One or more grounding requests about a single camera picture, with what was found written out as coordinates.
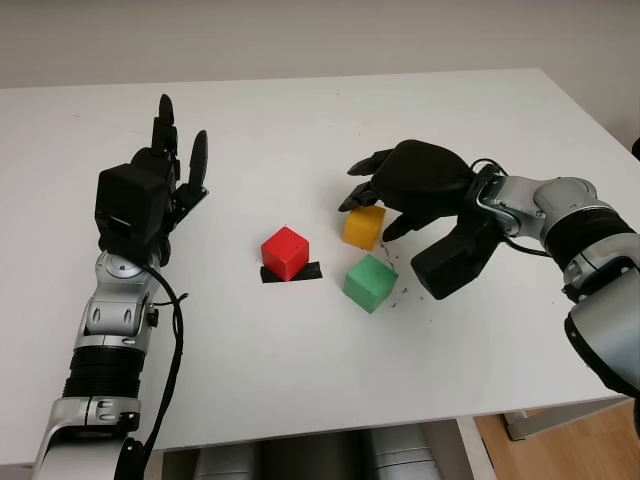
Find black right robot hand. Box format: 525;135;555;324
337;139;476;244

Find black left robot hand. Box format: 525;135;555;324
130;93;210;267

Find yellow wooden block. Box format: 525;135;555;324
342;204;387;250

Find green wooden block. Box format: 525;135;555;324
342;253;399;314

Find red wooden block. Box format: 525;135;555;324
260;226;310;280

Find black tape strip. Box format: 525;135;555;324
260;260;323;285

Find white table leg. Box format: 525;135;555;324
457;415;499;480

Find grey right robot leg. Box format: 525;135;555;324
372;424;444;480

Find dark robot pelvis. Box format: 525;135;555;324
264;432;374;480

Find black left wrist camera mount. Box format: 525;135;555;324
94;163;176;261

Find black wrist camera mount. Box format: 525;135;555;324
410;212;501;301
94;163;176;261

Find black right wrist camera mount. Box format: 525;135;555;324
410;212;501;301

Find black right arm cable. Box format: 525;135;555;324
469;158;559;257

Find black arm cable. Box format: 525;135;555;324
134;264;189;480
469;158;559;257

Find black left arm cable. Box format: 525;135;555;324
134;264;189;480

